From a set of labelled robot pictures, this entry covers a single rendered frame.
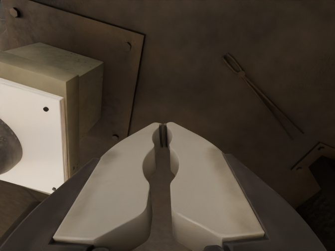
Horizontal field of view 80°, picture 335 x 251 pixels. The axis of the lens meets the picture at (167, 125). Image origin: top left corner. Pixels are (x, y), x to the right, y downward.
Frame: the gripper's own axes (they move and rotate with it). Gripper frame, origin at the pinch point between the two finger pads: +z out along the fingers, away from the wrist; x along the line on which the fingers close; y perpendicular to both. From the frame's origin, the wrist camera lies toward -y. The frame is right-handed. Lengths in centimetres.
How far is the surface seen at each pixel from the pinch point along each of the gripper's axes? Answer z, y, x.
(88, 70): 40.0, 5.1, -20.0
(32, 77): 20.4, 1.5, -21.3
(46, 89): 20.2, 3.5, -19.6
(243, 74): 43.0, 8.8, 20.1
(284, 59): 42, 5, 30
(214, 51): 45.0, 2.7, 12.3
